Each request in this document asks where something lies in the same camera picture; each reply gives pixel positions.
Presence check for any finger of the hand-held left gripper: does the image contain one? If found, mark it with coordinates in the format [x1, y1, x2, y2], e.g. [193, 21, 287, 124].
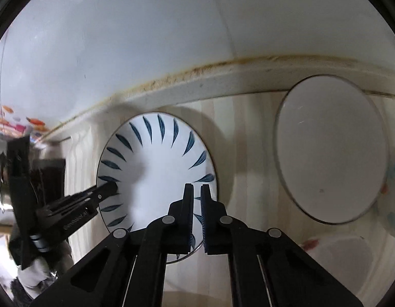
[38, 182, 119, 218]

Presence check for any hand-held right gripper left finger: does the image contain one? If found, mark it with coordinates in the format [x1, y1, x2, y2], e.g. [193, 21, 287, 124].
[31, 183, 195, 307]

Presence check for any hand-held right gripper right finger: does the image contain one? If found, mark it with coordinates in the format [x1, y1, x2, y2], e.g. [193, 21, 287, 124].
[200, 184, 365, 307]

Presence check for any blue leaf pattern plate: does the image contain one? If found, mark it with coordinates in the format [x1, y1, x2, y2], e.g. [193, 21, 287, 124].
[96, 113, 219, 264]

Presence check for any plain white bowl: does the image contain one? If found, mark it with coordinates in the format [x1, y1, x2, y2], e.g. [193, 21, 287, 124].
[273, 74, 390, 225]

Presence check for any red floral rim plate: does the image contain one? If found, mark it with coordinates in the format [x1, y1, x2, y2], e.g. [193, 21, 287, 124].
[298, 235, 378, 307]

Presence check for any white bowl with coloured print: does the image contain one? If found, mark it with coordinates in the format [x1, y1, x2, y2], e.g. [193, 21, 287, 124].
[376, 147, 395, 244]

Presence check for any colourful wall sticker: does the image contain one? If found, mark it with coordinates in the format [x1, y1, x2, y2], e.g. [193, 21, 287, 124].
[0, 102, 48, 142]

